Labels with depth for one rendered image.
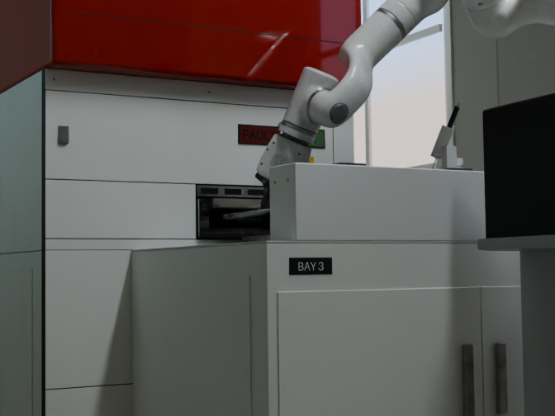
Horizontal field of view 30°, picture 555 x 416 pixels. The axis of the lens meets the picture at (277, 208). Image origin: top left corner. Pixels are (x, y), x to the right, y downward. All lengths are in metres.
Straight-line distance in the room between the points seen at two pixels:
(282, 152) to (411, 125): 2.82
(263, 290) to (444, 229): 0.41
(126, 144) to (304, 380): 0.80
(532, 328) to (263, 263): 0.49
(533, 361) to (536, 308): 0.10
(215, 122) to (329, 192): 0.67
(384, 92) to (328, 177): 3.44
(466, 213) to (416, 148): 2.98
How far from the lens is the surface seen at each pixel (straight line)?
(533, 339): 1.91
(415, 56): 5.11
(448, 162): 2.41
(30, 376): 2.41
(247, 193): 2.50
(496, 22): 2.35
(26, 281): 2.43
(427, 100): 5.00
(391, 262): 1.95
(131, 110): 2.40
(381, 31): 2.35
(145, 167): 2.40
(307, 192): 1.86
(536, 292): 1.90
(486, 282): 2.10
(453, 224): 2.05
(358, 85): 2.25
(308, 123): 2.28
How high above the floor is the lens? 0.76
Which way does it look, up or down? 4 degrees up
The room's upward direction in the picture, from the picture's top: 1 degrees counter-clockwise
